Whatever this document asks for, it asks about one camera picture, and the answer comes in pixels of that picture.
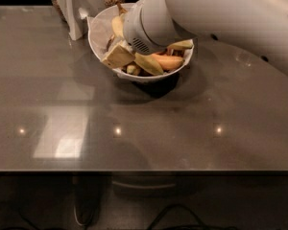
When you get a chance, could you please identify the long yellow banana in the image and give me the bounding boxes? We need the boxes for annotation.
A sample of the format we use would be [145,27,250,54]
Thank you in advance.
[110,13,164,77]

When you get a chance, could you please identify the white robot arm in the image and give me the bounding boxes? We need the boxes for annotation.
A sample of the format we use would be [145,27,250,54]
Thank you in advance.
[123,0,288,76]

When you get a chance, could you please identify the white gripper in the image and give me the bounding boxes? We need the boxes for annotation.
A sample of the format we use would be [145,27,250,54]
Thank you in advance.
[101,0,194,69]

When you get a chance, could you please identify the white stand left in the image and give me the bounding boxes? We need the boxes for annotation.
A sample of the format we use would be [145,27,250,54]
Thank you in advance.
[57,0,106,40]

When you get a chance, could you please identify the white paper liner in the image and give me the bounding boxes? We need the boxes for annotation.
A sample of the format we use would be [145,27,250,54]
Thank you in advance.
[85,0,195,81]

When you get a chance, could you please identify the white bowl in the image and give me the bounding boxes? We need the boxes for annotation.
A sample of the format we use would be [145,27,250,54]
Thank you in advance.
[87,2,195,83]

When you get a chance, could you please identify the orange ripe banana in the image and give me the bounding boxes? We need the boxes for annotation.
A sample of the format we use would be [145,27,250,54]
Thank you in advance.
[152,54,184,71]

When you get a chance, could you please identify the black cable on floor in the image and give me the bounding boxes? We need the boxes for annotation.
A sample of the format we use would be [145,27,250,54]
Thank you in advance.
[147,203,241,230]

